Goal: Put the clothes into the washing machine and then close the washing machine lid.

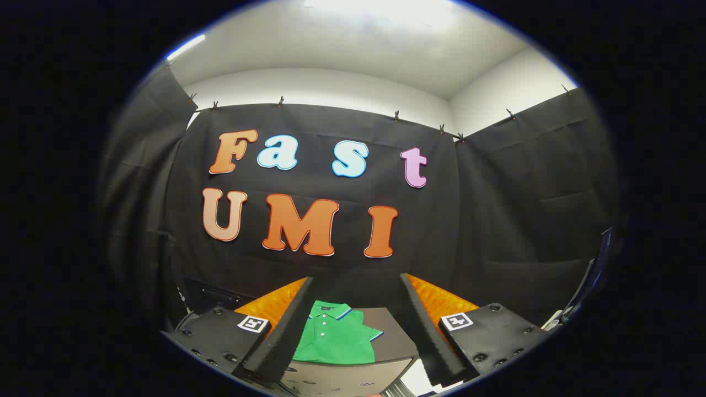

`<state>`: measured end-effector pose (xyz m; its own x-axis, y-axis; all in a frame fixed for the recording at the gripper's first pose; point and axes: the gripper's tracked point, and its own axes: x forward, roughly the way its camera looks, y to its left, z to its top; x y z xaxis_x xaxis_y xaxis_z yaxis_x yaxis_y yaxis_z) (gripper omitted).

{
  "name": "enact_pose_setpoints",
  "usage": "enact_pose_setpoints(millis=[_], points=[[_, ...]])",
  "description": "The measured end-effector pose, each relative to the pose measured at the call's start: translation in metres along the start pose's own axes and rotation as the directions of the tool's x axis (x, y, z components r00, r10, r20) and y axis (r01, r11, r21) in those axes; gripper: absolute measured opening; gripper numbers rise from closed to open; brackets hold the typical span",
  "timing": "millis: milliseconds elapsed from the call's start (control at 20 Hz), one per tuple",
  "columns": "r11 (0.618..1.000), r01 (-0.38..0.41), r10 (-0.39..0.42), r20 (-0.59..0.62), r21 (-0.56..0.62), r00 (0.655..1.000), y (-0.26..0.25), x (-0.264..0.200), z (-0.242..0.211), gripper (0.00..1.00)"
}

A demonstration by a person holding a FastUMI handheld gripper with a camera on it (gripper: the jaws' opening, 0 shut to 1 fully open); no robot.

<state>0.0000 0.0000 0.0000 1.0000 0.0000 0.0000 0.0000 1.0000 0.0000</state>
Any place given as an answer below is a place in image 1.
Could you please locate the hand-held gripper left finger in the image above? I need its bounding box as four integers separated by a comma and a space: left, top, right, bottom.
160, 276, 315, 391

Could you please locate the green polo shirt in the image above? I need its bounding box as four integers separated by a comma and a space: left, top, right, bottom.
291, 301, 385, 366

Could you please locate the grey washing machine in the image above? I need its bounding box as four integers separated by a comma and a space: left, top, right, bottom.
174, 276, 260, 334

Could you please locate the row of cloth clips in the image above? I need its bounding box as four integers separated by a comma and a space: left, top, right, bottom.
163, 62, 574, 144

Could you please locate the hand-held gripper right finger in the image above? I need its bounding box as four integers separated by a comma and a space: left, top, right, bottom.
399, 272, 551, 389

